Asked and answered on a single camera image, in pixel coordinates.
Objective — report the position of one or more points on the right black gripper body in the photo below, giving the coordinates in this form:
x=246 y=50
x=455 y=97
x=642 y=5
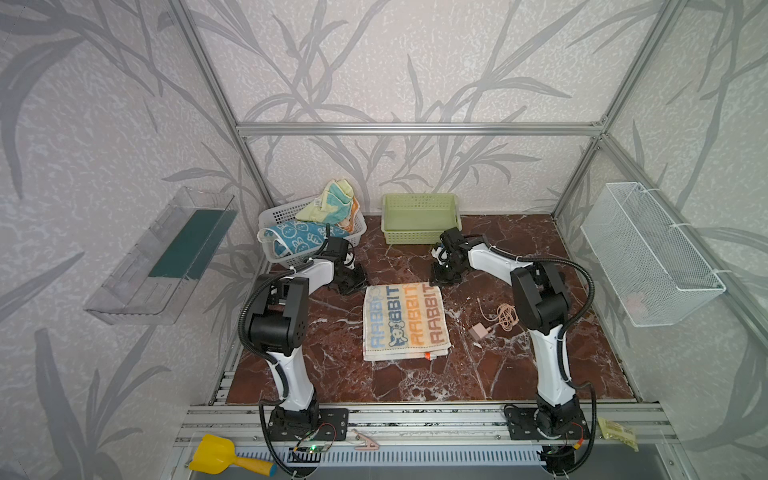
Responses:
x=447 y=272

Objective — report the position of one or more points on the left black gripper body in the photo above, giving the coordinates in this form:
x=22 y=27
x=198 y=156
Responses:
x=349 y=279

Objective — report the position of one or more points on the cream rabbit lettered towel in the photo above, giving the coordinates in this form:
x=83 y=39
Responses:
x=404 y=321

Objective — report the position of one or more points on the yellow and teal towel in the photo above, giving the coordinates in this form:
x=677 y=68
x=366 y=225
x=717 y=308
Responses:
x=333 y=206

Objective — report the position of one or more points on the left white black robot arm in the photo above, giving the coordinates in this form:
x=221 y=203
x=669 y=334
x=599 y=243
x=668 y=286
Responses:
x=273 y=325

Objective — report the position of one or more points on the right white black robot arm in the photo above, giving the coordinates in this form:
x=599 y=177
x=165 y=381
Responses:
x=543 y=307

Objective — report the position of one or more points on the orange patterned towel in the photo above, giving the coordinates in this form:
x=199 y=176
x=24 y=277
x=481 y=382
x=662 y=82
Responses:
x=348 y=224

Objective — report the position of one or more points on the green plastic basket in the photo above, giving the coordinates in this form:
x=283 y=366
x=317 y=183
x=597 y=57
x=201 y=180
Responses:
x=418 y=219

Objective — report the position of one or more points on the teal patterned towel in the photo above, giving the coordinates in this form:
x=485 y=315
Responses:
x=294 y=236

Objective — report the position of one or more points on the white plastic laundry basket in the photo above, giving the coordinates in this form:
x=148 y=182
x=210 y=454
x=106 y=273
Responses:
x=279 y=214

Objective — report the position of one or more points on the pink clothespin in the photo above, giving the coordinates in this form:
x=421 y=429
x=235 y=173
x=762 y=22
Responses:
x=366 y=443

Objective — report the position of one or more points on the green circuit board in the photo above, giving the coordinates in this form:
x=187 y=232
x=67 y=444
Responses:
x=313 y=448

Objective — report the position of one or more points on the yellow plastic scoop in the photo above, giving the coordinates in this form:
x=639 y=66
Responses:
x=215 y=454

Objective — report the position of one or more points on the yellow paper tag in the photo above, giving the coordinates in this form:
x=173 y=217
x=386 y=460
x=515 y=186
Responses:
x=614 y=431

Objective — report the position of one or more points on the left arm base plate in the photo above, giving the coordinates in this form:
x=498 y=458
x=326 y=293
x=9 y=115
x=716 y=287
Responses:
x=326 y=424

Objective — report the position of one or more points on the aluminium front rail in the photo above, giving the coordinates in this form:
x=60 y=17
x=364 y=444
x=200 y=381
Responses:
x=429 y=423

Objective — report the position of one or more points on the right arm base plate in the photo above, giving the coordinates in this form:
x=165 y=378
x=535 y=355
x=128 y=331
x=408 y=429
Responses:
x=546 y=424

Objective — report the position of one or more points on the clear acrylic wall shelf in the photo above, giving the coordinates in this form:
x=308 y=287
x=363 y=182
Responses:
x=156 y=279

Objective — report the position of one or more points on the white wire mesh basket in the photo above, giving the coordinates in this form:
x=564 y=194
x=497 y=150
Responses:
x=656 y=272

